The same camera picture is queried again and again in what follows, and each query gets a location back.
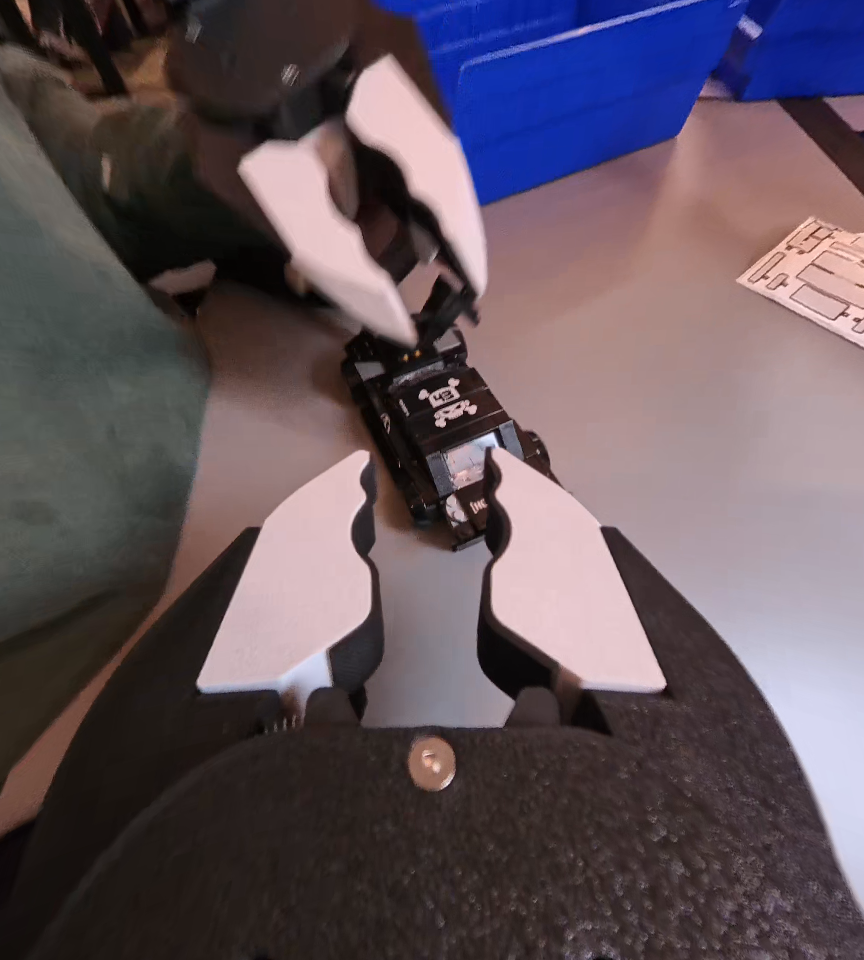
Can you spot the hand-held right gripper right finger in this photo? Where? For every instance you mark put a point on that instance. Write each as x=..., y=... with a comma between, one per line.
x=575, y=593

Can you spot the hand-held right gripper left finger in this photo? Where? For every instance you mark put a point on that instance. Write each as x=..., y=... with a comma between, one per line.
x=289, y=593

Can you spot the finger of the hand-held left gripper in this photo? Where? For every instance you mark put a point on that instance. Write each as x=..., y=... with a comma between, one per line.
x=417, y=143
x=319, y=225

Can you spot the blue storage bin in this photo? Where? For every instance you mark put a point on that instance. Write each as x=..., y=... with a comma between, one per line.
x=582, y=90
x=837, y=53

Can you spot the black lego car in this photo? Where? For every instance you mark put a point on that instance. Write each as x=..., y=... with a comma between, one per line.
x=455, y=420

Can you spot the person's left forearm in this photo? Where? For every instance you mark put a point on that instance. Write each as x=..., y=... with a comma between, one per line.
x=132, y=165

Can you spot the white sticker sheet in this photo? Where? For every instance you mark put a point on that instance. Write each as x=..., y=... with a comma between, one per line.
x=837, y=285

